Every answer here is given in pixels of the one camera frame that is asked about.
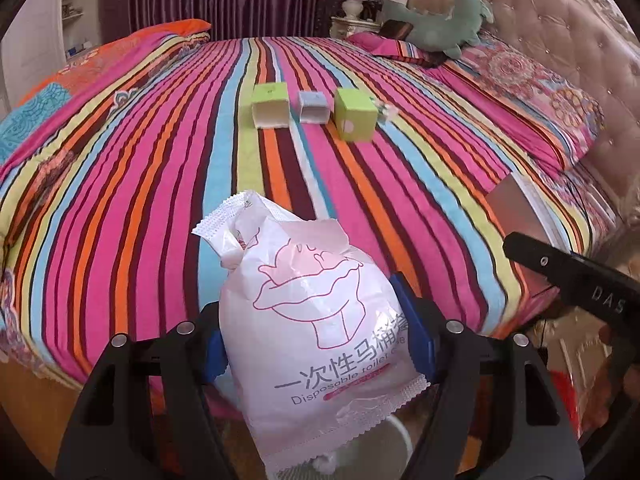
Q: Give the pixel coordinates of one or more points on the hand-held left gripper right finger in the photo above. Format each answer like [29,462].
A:
[417,320]

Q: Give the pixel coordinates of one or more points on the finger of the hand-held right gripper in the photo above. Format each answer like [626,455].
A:
[544,260]

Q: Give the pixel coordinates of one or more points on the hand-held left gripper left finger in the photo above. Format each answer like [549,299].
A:
[216,350]

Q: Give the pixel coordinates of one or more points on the white cardboard box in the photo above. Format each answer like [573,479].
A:
[520,205]

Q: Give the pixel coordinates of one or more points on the white plastic packet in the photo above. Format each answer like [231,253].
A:
[310,310]

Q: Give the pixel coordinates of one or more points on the small wrapper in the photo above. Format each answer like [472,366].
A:
[385,109]

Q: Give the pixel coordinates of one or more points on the green cardboard box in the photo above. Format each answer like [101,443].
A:
[270,105]
[355,115]

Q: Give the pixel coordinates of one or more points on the small grey box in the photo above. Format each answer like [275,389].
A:
[314,107]

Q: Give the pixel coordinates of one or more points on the cream carved bedside cabinet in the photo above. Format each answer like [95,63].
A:
[570,350]

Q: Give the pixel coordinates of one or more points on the red shaggy rug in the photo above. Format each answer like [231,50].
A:
[565,395]

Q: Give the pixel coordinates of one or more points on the striped colourful bedsheet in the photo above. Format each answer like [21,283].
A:
[200,185]

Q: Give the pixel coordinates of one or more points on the pink floral pillow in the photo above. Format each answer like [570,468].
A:
[525,85]

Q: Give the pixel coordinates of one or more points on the beige tufted headboard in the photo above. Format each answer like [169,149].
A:
[575,10]

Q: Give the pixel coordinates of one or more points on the green plush dinosaur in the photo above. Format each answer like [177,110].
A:
[440,30]

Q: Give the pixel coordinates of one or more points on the pink striped pillow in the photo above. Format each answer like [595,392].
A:
[390,46]

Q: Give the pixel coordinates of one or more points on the small white nightstand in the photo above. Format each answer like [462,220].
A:
[350,25]

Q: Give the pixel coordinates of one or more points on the orange blue patterned quilt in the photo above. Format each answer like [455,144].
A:
[75,70]

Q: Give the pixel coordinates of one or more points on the white vase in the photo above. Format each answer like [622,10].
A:
[354,7]

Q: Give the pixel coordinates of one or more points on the white shelf cabinet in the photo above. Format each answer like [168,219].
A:
[45,25]

